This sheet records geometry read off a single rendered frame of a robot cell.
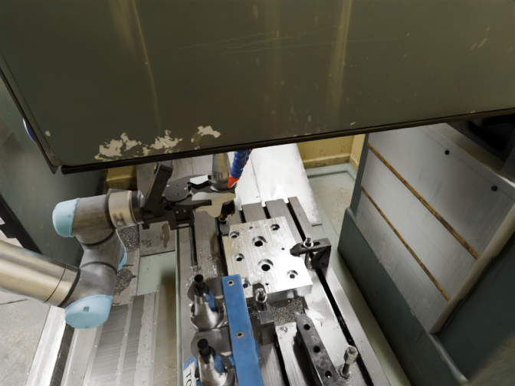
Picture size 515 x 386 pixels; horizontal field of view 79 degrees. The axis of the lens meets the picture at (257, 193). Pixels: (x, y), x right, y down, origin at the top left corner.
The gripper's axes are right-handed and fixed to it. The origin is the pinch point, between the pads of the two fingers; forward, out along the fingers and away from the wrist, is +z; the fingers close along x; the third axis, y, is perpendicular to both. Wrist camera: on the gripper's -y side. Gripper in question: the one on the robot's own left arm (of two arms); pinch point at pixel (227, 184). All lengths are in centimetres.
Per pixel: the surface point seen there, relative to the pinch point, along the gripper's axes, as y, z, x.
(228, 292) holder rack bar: 11.4, -3.6, 18.8
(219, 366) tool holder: 7.4, -6.8, 33.7
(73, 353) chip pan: 66, -58, -7
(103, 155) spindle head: -29.4, -11.4, 32.5
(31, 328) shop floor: 133, -120, -66
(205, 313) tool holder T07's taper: 9.1, -8.4, 23.7
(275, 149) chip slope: 52, 36, -94
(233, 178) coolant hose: -14.9, -0.5, 18.1
